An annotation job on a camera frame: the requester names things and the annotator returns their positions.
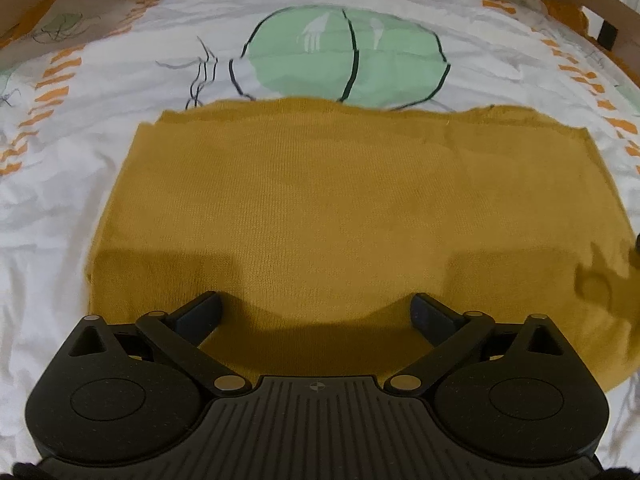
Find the white jellyfish print duvet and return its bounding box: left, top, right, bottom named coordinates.
left=1, top=0, right=639, bottom=467

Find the mustard yellow knit garment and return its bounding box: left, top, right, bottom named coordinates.
left=88, top=99, right=639, bottom=389

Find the yellow bed sheet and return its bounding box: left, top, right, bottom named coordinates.
left=541, top=0, right=640, bottom=86

